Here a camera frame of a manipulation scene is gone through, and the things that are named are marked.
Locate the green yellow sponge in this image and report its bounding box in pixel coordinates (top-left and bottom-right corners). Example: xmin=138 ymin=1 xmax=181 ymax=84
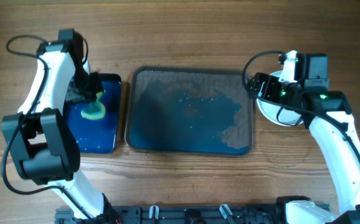
xmin=81 ymin=91 xmax=106 ymax=120

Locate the white plate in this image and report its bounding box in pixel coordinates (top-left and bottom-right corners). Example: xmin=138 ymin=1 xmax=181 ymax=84
xmin=256 ymin=70 xmax=303 ymax=127

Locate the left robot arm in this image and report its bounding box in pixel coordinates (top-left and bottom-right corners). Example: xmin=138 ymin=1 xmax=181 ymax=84
xmin=1 ymin=29 xmax=121 ymax=223

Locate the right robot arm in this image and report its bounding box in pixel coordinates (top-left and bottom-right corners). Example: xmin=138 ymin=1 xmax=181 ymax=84
xmin=242 ymin=50 xmax=360 ymax=223

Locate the black water tray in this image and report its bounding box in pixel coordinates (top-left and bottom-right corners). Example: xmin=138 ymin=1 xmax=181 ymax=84
xmin=64 ymin=73 xmax=121 ymax=154

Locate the dark brown serving tray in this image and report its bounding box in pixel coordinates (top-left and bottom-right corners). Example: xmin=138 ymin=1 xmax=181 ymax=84
xmin=125 ymin=65 xmax=254 ymax=157

